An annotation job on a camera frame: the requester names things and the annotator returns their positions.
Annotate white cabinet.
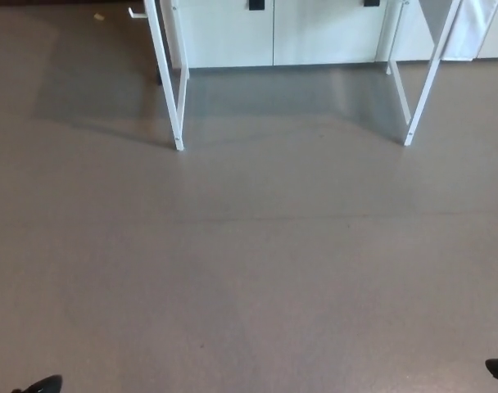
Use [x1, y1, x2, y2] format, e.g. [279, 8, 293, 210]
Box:
[158, 0, 498, 69]

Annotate white desk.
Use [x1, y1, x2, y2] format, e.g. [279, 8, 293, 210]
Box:
[143, 0, 463, 151]

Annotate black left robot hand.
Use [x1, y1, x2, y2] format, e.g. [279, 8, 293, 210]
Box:
[11, 374, 64, 393]

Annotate white hanging cloth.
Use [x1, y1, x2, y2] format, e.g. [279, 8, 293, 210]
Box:
[420, 0, 498, 61]

